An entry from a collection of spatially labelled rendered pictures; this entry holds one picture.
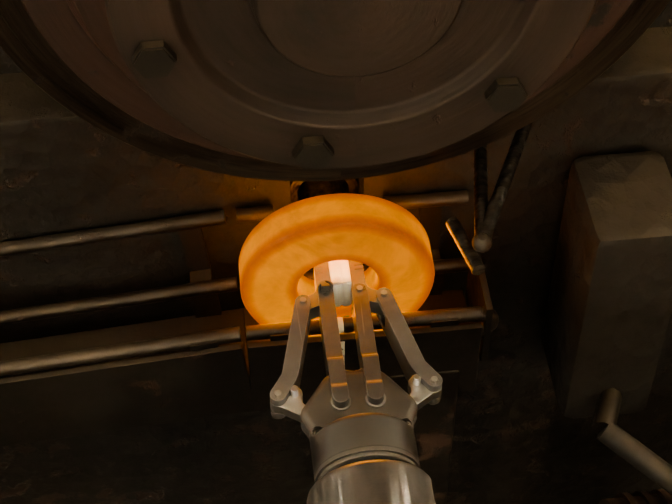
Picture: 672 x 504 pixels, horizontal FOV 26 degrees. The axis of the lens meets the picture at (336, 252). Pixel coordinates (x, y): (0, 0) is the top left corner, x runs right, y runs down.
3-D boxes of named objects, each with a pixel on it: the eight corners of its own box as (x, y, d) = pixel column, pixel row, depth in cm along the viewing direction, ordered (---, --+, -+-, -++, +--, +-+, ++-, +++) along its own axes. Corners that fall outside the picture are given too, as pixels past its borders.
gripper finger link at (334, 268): (341, 307, 113) (332, 308, 113) (332, 238, 118) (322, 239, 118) (342, 283, 111) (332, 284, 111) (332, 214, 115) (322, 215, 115)
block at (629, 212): (535, 331, 136) (566, 145, 118) (620, 324, 136) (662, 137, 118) (560, 425, 129) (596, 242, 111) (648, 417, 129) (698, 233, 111)
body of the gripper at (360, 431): (308, 517, 104) (297, 409, 110) (426, 506, 105) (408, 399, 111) (307, 463, 98) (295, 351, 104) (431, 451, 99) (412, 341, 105)
